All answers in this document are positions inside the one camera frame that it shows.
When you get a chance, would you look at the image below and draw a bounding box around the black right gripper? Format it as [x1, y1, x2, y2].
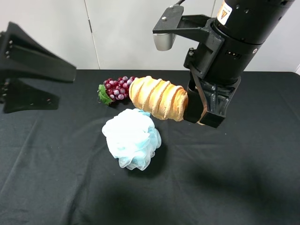
[152, 14, 265, 128]

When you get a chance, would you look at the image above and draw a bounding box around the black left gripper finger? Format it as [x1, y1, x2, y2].
[0, 22, 76, 82]
[0, 79, 60, 114]

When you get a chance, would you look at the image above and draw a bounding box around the twisted golden bread loaf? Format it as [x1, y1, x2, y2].
[129, 76, 192, 121]

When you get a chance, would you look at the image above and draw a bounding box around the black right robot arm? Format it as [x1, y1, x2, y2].
[152, 0, 293, 128]

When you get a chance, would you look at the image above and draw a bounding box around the blue white mesh bath pouf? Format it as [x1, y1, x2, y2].
[102, 108, 162, 171]

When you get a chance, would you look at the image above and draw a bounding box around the red artificial grape bunch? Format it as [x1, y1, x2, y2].
[97, 76, 137, 105]

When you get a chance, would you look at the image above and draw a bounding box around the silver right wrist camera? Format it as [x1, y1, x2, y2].
[152, 4, 185, 51]

